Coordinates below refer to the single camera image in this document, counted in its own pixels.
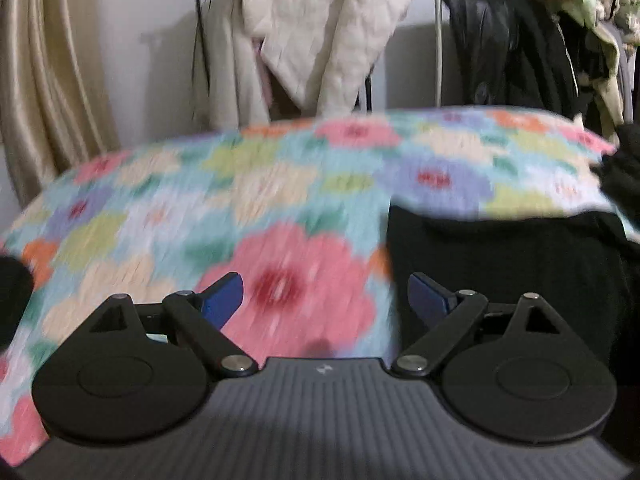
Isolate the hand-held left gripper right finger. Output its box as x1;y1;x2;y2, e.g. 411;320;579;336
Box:
391;272;564;376

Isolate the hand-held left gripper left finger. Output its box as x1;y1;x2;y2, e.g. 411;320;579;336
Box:
89;272;259;377

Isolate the black sweater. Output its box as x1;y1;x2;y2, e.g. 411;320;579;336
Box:
387;204;640;461

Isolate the pile of hanging clothes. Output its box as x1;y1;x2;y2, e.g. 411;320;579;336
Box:
482;0;640;141

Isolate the floral quilt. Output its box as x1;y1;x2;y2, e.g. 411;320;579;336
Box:
0;106;640;466

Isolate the dark cloth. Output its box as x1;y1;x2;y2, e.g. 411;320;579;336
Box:
0;257;34;350

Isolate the beige hanging coat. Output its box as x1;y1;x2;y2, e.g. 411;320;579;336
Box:
192;0;273;128

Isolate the black leather jacket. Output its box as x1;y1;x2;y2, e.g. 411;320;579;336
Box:
442;0;566;108

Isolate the black jacket with white stripe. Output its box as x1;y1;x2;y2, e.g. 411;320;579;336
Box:
520;0;601;121

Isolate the white quilted jacket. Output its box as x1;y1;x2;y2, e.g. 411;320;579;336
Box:
240;0;416;118

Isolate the beige curtain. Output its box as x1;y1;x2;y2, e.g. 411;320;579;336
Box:
0;0;121;208

